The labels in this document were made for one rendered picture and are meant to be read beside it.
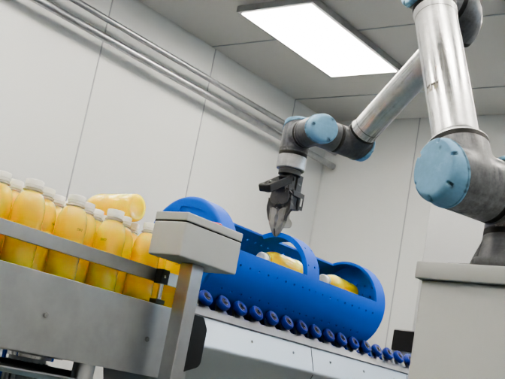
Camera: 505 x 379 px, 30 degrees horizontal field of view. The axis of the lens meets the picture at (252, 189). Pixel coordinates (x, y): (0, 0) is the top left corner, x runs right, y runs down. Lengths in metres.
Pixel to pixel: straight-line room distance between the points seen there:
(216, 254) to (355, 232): 6.35
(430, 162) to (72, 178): 4.63
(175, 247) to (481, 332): 0.69
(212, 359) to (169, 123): 4.87
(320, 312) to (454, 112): 0.91
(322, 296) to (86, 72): 4.11
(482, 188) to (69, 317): 0.94
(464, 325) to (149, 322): 0.70
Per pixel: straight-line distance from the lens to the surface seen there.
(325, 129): 2.83
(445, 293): 2.16
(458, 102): 2.27
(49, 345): 2.00
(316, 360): 2.89
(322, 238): 8.65
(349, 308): 3.00
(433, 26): 2.44
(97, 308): 2.07
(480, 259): 2.21
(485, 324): 2.11
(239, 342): 2.59
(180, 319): 2.14
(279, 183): 2.87
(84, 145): 6.65
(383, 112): 2.81
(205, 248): 2.14
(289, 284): 2.73
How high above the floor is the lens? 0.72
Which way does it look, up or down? 12 degrees up
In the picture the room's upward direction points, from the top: 11 degrees clockwise
